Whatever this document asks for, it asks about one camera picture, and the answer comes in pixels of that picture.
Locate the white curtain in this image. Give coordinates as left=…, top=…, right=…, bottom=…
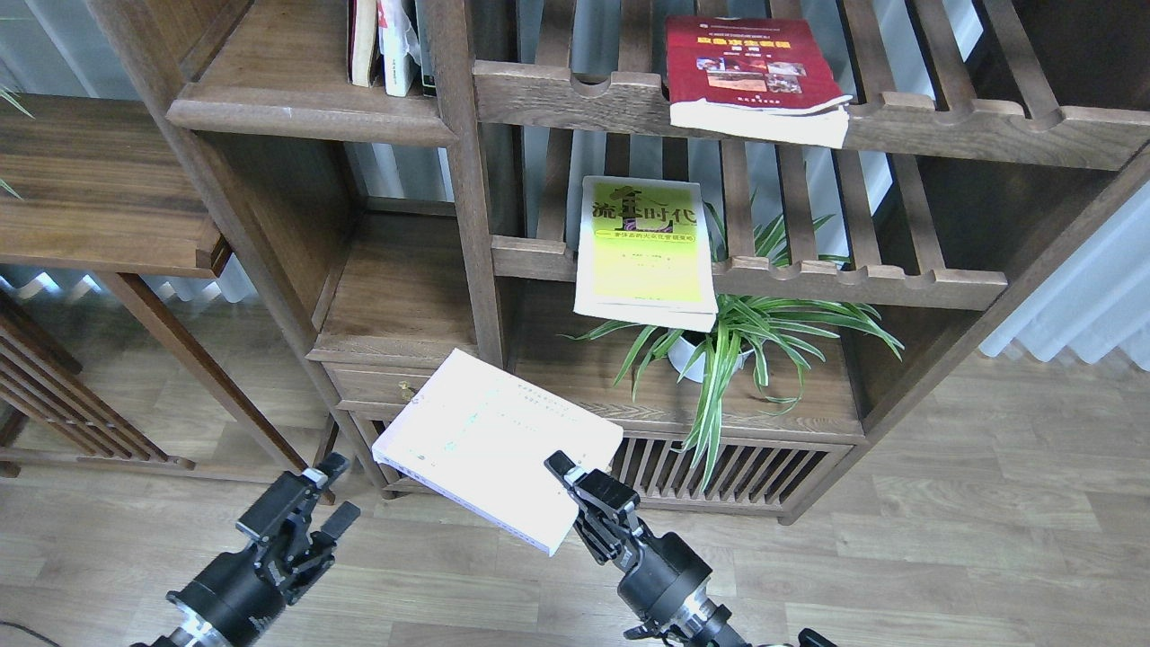
left=978, top=184, right=1149, bottom=371

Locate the dark upright book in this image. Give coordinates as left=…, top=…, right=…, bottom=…
left=415, top=0, right=437, bottom=97

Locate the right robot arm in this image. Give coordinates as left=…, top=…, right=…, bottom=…
left=545, top=450, right=745, bottom=646

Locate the tan upright book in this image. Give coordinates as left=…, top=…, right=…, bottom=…
left=348, top=0, right=380, bottom=87

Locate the dark wooden bookshelf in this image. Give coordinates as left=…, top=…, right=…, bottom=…
left=89, top=1, right=1147, bottom=523

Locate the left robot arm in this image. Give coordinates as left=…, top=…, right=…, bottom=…
left=155, top=452, right=360, bottom=646

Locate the red paperback book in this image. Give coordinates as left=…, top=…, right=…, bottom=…
left=665, top=15, right=852, bottom=151

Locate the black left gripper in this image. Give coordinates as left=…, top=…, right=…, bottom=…
left=167, top=452, right=361, bottom=646

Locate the wooden side table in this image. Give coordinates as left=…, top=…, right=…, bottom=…
left=1, top=94, right=308, bottom=483

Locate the white plastic-wrapped upright book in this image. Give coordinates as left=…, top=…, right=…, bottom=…
left=377, top=1, right=420, bottom=97

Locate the spider plant in white pot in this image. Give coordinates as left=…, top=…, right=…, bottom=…
left=564, top=193, right=907, bottom=491

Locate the white lilac paperback book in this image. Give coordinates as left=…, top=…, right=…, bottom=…
left=371, top=349, right=624, bottom=555

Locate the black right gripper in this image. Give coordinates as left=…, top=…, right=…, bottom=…
left=544, top=450, right=715, bottom=634

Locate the yellow-green paperback book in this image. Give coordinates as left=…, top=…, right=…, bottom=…
left=572, top=175, right=718, bottom=332

